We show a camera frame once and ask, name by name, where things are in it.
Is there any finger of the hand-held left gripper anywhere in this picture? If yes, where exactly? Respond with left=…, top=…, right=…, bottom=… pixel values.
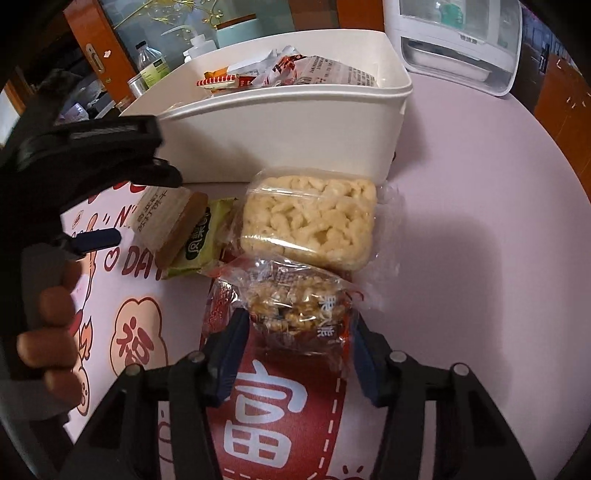
left=59, top=227, right=123, bottom=256
left=28, top=114, right=183, bottom=195

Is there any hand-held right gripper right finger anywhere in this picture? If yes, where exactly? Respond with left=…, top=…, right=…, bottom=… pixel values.
left=350, top=318, right=539, bottom=480

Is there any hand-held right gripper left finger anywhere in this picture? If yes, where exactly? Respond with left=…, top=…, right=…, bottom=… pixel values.
left=58, top=309, right=252, bottom=480

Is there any beige biscuit packet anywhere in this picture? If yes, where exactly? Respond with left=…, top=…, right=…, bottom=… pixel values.
left=127, top=185, right=211, bottom=268

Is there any clear nut brittle packet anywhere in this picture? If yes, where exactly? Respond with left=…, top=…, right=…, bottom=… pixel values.
left=203, top=256, right=368, bottom=358

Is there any white plastic storage box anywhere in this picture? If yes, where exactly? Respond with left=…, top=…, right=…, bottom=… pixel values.
left=117, top=30, right=414, bottom=195

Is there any large red and white snack bag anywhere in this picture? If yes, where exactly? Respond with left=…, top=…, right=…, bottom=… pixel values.
left=295, top=53, right=379, bottom=88

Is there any person's left hand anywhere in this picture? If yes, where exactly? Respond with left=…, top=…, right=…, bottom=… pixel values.
left=16, top=262, right=89, bottom=409

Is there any small metal can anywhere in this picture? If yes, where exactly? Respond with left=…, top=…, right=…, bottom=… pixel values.
left=126, top=74, right=148, bottom=100

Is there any printed red and white mat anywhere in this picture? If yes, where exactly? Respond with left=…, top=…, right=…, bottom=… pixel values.
left=60, top=185, right=386, bottom=480

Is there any clear bottle with green label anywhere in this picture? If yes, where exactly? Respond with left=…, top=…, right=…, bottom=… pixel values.
left=134, top=41, right=171, bottom=89

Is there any green snack packet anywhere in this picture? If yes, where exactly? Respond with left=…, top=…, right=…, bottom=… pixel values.
left=161, top=198, right=238, bottom=280

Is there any flat red edged packet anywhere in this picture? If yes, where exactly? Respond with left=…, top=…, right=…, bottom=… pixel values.
left=196, top=68, right=257, bottom=94

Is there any white pump bottle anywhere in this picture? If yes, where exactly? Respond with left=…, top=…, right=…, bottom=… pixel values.
left=182, top=25, right=218, bottom=63

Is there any pale puffed rice cake packet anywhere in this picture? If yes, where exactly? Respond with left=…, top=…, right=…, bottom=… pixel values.
left=224, top=168, right=404, bottom=315

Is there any teal canister with brown lid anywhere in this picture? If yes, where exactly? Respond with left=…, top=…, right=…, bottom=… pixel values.
left=215, top=14, right=259, bottom=49

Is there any crinkled red and white packet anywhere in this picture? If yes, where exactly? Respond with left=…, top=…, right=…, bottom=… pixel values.
left=252, top=45, right=310, bottom=88

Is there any wooden shelf cabinet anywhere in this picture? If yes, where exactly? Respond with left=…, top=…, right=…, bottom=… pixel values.
left=522, top=9, right=591, bottom=185

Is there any white bottle sterilizer appliance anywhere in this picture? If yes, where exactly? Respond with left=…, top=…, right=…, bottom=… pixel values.
left=383, top=0, right=522, bottom=97

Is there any metal door handle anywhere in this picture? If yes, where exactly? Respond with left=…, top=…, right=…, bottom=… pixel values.
left=84, top=43, right=105, bottom=75

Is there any glass sliding door wooden frame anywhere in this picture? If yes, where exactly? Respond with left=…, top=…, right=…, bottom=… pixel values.
left=65, top=0, right=384, bottom=79

